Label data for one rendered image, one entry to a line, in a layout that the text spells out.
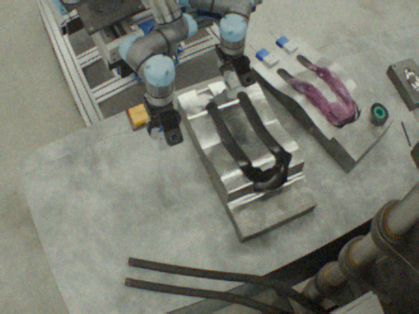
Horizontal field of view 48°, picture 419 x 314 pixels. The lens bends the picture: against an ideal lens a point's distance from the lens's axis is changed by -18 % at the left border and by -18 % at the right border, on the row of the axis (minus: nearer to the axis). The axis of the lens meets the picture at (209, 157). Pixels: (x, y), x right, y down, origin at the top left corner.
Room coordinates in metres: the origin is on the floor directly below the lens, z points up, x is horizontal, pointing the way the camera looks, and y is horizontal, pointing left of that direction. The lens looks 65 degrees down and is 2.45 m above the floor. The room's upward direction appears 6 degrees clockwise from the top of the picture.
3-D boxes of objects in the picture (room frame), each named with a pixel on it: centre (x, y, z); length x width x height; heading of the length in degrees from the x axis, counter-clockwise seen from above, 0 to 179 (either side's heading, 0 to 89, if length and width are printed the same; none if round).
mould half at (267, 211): (0.77, -0.11, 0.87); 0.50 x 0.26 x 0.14; 30
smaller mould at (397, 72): (1.19, -0.80, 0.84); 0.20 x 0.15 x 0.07; 30
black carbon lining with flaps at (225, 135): (0.79, -0.12, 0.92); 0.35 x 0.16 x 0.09; 30
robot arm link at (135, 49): (0.85, 0.21, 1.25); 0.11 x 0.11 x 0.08; 46
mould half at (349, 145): (1.02, -0.38, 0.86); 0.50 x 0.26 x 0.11; 47
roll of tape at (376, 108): (0.94, -0.58, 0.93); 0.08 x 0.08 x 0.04
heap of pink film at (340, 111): (1.02, -0.37, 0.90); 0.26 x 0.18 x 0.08; 47
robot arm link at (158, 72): (0.77, 0.15, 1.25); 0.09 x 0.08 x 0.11; 46
